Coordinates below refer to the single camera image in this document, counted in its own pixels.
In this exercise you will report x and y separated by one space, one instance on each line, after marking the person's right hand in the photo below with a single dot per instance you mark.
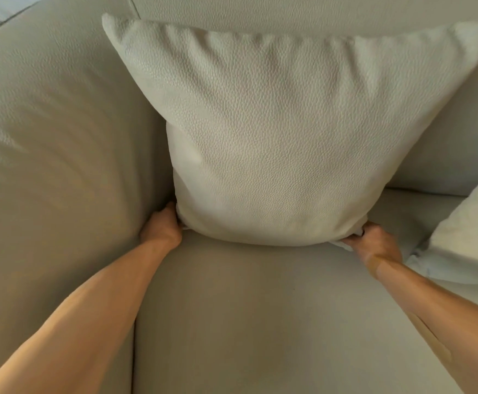
376 246

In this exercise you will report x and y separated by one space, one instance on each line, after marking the person's left hand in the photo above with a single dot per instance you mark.
163 231

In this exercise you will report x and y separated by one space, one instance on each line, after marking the cream leather cushion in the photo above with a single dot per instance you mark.
284 139
468 233

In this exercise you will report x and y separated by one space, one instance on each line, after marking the beige leather sofa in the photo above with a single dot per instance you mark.
58 139

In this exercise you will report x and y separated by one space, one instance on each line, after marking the person's right forearm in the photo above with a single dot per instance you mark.
448 307

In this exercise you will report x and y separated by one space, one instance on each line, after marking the long tan forearm tape strip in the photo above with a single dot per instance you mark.
431 336

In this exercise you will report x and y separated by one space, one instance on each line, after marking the person's left forearm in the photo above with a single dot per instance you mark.
66 332

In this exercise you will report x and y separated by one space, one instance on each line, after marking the tan wrist adhesive bandage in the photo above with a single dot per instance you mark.
375 264

